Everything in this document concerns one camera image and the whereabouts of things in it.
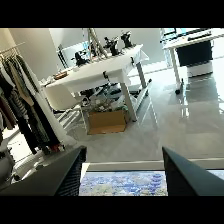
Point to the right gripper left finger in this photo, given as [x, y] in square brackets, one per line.
[56, 176]

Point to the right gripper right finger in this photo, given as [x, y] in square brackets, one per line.
[190, 180]

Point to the rack of hanging clothes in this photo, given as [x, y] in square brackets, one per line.
[23, 100]

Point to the cardboard box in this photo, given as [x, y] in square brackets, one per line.
[106, 122]

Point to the white chair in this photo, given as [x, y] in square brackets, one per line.
[60, 98]

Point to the white table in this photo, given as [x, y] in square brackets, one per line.
[96, 71]

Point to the white desk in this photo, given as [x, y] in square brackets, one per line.
[186, 41]

